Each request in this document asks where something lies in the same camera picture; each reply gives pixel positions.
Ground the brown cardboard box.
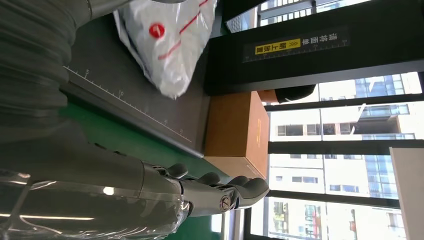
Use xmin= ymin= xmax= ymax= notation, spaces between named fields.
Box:
xmin=203 ymin=91 xmax=271 ymax=180

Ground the black machine gantry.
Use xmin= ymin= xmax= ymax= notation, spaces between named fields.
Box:
xmin=203 ymin=0 xmax=424 ymax=97

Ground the grey ruled scanning plate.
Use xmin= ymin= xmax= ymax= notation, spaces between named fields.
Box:
xmin=60 ymin=13 xmax=214 ymax=159

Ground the black rounded object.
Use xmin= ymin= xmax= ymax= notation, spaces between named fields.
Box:
xmin=274 ymin=84 xmax=318 ymax=105

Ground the black yellow ruler label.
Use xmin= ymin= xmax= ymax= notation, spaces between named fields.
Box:
xmin=242 ymin=28 xmax=352 ymax=64

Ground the pale building outside window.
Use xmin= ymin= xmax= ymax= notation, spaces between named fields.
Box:
xmin=268 ymin=72 xmax=423 ymax=200

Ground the white partition panel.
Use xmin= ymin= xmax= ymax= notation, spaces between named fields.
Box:
xmin=389 ymin=147 xmax=424 ymax=240

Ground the dark window frame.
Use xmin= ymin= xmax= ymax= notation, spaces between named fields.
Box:
xmin=243 ymin=0 xmax=424 ymax=240

